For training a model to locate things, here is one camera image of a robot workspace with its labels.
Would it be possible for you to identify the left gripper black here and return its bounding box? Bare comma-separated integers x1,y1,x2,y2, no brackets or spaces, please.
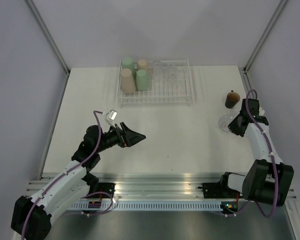
95,121,146,153

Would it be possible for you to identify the dark brown mug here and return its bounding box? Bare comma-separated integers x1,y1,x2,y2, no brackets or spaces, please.
224,90,241,109

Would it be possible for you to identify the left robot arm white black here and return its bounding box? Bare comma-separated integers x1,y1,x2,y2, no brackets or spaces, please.
10,122,146,240

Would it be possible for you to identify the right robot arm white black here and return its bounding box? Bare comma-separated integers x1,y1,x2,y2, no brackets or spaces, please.
218,98,294,207

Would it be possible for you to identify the beige cup front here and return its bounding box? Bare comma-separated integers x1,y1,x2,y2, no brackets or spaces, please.
120,68,136,94

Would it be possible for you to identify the beige cup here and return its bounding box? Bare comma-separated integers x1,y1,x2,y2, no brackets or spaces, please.
137,59,150,75
120,68,136,94

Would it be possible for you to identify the green cup front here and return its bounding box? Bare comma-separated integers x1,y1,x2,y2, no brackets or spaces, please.
135,69,150,91

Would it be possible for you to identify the green cup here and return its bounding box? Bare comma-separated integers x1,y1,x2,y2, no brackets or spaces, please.
135,69,150,91
121,57,136,78

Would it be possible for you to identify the beige cup rear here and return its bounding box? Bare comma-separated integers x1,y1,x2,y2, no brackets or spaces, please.
137,59,150,75

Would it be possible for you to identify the green cup rear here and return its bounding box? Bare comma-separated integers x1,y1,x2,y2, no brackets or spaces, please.
121,57,136,78

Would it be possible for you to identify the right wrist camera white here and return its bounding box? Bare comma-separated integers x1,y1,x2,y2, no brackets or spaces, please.
259,107,265,116

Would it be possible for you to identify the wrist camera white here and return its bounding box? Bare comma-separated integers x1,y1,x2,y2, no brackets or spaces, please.
102,109,118,127
259,107,265,116

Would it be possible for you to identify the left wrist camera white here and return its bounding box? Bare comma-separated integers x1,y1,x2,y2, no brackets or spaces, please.
102,109,118,127

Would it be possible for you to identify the aluminium mounting rail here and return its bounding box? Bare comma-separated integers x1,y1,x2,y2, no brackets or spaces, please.
24,163,297,201

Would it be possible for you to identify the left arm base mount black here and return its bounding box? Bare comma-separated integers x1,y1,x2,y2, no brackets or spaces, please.
89,182,116,200

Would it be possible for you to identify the white wire dish rack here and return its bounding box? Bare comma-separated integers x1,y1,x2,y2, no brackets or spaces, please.
116,58,194,107

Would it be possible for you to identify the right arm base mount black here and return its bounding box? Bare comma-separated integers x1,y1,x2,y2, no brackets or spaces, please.
202,182,241,199

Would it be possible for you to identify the white slotted cable duct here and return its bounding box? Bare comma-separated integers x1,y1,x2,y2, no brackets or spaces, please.
69,200,222,212

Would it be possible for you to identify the right aluminium frame post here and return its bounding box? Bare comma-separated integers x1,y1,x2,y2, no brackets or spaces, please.
242,0,290,74

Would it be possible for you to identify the aluminium frame post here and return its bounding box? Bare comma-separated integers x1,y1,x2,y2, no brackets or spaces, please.
24,0,71,76
242,0,290,74

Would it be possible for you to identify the left aluminium frame post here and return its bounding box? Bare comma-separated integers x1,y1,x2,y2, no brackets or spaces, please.
24,0,71,76

